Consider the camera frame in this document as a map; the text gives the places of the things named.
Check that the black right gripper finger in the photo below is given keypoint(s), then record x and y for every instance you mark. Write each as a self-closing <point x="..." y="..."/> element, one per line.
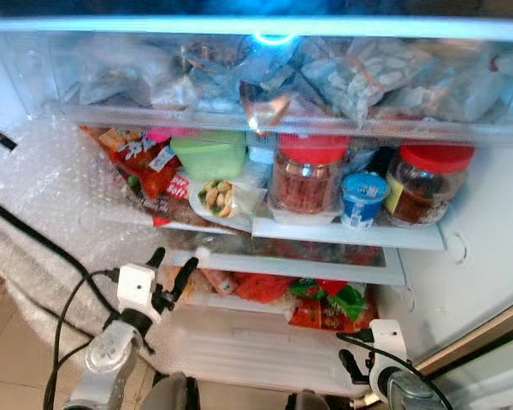
<point x="355" y="367"/>

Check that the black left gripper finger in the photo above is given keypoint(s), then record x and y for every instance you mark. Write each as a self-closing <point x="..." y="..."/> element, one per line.
<point x="184" y="278"/>
<point x="157" y="257"/>

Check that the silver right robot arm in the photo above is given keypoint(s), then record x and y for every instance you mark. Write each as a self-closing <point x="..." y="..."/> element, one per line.
<point x="410" y="397"/>

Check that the dark glossy fridge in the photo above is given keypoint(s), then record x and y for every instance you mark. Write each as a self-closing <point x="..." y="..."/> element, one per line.
<point x="462" y="282"/>

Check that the clear fridge drawer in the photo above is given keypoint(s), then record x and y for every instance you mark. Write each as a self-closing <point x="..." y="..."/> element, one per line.
<point x="60" y="77"/>

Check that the orange red snack packet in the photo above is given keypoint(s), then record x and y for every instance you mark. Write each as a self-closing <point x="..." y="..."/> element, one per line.
<point x="325" y="319"/>

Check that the robot right leg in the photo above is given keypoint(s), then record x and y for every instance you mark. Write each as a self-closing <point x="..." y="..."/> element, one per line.
<point x="306" y="401"/>

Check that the robot leg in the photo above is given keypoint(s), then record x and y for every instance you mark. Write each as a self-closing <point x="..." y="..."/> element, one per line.
<point x="171" y="395"/>
<point x="306" y="401"/>

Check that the green snack packet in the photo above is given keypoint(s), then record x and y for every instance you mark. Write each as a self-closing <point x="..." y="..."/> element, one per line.
<point x="333" y="299"/>

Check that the red food packet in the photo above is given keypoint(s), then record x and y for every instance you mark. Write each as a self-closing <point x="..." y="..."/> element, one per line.
<point x="261" y="286"/>

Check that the clear nut packet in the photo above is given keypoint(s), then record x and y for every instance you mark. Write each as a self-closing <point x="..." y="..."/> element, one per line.
<point x="227" y="199"/>

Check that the robot left leg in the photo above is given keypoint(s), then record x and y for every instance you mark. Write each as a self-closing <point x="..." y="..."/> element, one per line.
<point x="171" y="395"/>

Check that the white crisper drawer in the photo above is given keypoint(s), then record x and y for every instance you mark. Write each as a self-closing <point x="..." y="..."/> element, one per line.
<point x="256" y="354"/>

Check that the green lidded food box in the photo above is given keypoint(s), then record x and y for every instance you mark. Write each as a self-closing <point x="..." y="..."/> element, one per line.
<point x="209" y="155"/>

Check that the long black tape strip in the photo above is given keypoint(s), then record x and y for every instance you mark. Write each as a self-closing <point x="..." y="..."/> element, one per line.
<point x="34" y="237"/>

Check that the clear bubble wrap sheet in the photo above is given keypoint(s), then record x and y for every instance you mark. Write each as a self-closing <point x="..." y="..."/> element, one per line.
<point x="51" y="188"/>

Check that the red-lid jar of chili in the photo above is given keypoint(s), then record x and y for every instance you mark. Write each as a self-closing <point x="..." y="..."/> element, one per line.
<point x="309" y="178"/>

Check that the blue white yogurt cup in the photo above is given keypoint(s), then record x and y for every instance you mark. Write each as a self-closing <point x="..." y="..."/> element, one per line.
<point x="363" y="198"/>

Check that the frosted frozen food bag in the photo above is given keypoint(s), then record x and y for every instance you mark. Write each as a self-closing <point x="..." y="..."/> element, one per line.
<point x="120" y="68"/>

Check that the red-lid jar yellow label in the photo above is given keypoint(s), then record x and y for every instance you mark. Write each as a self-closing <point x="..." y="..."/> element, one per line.
<point x="427" y="184"/>

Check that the black glossy freezer door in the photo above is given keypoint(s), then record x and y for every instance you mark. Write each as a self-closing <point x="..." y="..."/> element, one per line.
<point x="162" y="7"/>

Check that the frozen dumpling bag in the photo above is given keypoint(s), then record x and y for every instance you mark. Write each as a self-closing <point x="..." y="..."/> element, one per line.
<point x="372" y="73"/>

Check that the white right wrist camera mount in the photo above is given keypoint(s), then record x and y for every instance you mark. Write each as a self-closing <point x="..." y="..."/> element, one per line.
<point x="389" y="340"/>

